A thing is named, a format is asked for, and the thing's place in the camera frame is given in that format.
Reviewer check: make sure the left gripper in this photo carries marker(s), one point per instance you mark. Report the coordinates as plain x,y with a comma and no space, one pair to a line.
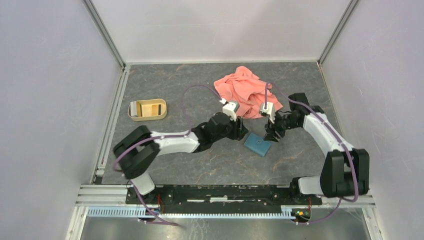
239,130

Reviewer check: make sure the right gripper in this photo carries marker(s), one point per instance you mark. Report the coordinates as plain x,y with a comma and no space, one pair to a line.
270,128

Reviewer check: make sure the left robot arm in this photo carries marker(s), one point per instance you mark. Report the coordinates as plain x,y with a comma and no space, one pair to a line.
136,152

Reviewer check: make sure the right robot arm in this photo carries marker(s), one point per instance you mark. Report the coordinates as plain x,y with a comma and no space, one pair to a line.
346,169

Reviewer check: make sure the beige oval card tray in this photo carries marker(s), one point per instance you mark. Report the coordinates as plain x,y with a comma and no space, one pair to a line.
146,110

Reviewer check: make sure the gold card in tray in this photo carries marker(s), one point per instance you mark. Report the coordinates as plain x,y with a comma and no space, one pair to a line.
156,110

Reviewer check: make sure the stack of cards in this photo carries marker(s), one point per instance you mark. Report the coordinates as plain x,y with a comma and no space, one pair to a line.
135,109

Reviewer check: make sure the pink cloth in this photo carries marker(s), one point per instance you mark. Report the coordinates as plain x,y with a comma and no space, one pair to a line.
246,88

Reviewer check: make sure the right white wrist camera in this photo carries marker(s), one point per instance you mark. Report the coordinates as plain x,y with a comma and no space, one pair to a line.
267,109

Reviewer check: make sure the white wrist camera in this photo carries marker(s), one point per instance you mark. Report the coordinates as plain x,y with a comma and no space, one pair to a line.
267,109
230,108

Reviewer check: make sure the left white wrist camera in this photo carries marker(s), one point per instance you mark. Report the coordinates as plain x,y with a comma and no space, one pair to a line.
230,108

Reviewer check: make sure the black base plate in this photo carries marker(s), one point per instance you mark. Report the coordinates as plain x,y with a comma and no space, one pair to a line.
227,199

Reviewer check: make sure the aluminium frame rail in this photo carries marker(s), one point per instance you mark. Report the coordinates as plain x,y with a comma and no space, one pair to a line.
102,154

